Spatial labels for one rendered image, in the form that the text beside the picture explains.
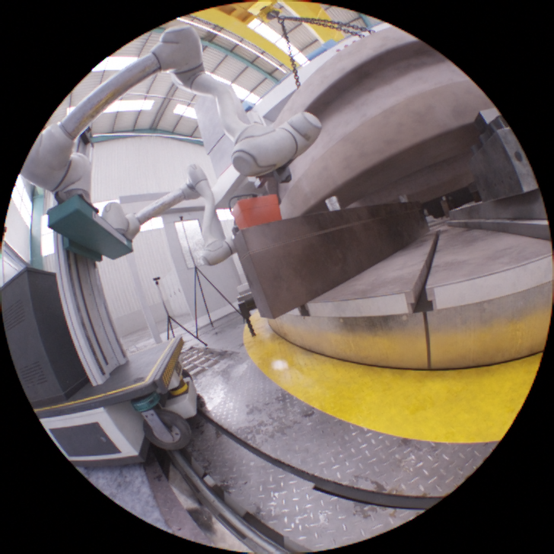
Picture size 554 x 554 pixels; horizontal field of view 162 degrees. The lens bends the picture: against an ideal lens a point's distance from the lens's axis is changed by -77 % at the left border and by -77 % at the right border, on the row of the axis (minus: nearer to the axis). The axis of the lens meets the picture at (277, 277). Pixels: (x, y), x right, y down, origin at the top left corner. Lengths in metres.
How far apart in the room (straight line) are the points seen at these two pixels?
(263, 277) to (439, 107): 1.25
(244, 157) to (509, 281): 0.72
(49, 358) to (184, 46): 1.16
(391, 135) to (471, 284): 0.87
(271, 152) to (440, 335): 0.69
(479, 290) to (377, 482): 0.51
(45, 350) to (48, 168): 0.62
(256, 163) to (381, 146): 0.86
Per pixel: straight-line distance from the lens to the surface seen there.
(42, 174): 0.83
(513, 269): 0.61
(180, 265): 3.78
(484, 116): 1.12
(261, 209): 0.85
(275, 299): 0.77
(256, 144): 0.47
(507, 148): 0.84
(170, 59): 0.83
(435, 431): 0.59
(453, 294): 0.59
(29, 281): 0.97
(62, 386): 0.93
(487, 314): 0.66
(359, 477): 0.54
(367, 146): 1.23
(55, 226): 0.85
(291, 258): 0.83
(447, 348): 0.70
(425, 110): 1.25
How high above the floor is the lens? 0.49
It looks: 2 degrees down
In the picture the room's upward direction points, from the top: 20 degrees counter-clockwise
